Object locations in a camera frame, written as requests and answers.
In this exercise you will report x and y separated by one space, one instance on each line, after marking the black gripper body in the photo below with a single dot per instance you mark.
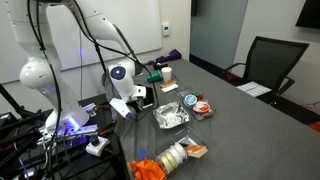
147 102

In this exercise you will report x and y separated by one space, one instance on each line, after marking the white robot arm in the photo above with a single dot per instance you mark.
29 52

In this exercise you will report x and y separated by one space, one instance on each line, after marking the green plastic cup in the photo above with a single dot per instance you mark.
154 77

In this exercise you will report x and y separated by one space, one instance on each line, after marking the crumpled foil tray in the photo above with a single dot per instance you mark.
171 115

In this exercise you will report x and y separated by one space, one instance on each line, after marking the brown and white sponge block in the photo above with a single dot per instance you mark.
168 86

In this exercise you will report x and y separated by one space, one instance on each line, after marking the white paper cup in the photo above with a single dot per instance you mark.
166 73

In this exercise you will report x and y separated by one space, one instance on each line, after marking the small blue eraser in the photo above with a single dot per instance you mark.
141 154

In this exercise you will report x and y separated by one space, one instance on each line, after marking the purple folded umbrella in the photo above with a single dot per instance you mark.
171 56

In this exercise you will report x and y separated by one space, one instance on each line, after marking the white control box with knob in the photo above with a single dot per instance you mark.
96 145

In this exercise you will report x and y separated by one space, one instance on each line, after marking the orange crumpled cloth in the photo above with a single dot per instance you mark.
146 170

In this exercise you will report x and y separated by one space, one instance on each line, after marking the white paper sheet on chair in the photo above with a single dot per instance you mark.
254 89

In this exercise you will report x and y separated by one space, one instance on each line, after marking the black mesh office chair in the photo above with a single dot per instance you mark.
268 63

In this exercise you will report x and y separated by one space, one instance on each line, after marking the orange plastic bag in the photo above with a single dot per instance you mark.
315 126

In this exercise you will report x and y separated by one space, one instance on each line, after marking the white wall thermostat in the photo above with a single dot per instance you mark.
166 29

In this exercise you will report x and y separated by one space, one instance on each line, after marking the wall whiteboard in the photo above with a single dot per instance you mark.
138 21

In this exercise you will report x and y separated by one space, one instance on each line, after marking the black wall television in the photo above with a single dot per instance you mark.
310 15

